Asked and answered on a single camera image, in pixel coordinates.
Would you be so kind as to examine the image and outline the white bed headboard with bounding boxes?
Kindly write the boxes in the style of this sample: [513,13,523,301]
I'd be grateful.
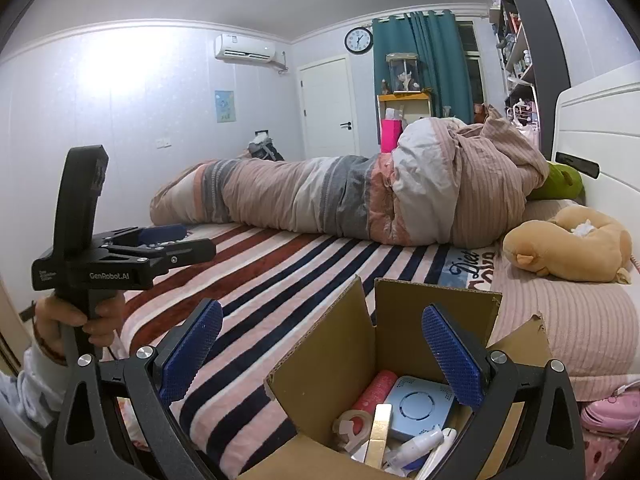
[552,62,640,281]

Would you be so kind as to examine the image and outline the gold rectangular bar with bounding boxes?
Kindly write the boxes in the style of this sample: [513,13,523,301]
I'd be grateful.
[365,404,394,470]

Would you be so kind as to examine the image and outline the striped printed blanket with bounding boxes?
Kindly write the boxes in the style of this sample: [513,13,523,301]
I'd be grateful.
[107,222,503,480]

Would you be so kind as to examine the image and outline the brown plush toy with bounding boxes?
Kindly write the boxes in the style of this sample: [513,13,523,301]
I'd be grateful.
[502,205,633,286]

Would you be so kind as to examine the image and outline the grey bag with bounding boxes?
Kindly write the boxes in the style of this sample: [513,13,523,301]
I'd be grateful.
[247,130,286,162]

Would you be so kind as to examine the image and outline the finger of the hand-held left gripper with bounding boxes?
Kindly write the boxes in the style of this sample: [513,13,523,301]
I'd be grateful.
[102,224,194,251]
[125,238,217,270]

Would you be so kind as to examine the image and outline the brown cardboard box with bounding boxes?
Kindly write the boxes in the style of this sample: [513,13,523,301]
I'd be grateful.
[264,276,558,480]

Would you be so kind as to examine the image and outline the black bookshelf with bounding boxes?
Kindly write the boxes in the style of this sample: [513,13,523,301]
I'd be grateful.
[492,0,572,126]

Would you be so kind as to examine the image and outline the pink ribbed bedsheet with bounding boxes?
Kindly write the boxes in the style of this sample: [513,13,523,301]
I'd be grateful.
[490,199,640,390]

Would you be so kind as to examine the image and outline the brown bead bracelet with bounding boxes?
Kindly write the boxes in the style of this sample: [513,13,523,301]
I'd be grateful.
[33,327,67,367]

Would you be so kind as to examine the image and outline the white door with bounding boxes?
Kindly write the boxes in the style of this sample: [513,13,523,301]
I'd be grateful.
[297,57,358,161]

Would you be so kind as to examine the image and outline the teal curtain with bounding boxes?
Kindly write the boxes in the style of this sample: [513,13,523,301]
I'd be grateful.
[371,9,473,123]

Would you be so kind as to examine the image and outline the white metal rack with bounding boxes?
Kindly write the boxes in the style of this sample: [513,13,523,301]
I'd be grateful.
[505,99,541,127]

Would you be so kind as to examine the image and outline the pink tube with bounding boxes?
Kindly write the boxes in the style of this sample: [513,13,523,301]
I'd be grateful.
[352,371,398,411]

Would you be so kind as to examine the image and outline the green plush toy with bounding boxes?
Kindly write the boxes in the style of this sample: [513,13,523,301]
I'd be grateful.
[527,160,586,202]

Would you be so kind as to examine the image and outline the person's left hand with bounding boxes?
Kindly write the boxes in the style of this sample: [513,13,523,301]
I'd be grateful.
[32,291,127,356]

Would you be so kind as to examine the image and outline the person's left forearm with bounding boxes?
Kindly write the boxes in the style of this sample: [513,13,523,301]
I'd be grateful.
[0,327,76,433]

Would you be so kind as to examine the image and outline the light blue wall poster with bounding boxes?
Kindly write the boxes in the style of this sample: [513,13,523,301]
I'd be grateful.
[215,90,236,123]

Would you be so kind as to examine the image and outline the glass display case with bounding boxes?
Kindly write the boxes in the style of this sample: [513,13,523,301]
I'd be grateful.
[386,52,423,95]

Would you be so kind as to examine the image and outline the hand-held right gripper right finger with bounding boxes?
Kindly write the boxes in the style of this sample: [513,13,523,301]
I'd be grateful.
[421,303,586,480]

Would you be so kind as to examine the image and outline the round wall clock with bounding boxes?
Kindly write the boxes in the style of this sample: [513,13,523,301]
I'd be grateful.
[344,26,374,55]

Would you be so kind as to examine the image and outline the window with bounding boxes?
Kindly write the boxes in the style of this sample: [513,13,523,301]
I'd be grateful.
[457,21,487,111]

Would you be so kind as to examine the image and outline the yellow shelf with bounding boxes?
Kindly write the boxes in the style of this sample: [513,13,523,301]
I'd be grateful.
[376,92,433,126]

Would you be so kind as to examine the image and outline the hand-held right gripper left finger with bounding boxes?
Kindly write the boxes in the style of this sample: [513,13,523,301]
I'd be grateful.
[47,299,224,480]

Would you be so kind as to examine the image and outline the beige tape roll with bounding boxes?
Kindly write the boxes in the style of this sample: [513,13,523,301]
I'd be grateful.
[332,409,373,453]

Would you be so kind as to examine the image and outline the small white bottle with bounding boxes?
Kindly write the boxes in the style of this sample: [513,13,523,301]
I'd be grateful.
[387,425,446,468]

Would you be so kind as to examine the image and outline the pink paper bag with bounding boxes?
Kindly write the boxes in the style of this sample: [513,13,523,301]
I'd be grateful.
[381,119,405,153]

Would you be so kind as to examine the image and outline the white air conditioner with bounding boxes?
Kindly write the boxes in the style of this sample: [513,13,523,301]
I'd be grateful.
[214,33,291,73]

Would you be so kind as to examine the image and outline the rolled pink grey duvet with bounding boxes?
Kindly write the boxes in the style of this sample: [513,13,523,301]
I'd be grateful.
[150,105,551,247]

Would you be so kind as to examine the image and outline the light blue square device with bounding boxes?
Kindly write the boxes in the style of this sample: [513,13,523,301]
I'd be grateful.
[387,375,458,443]

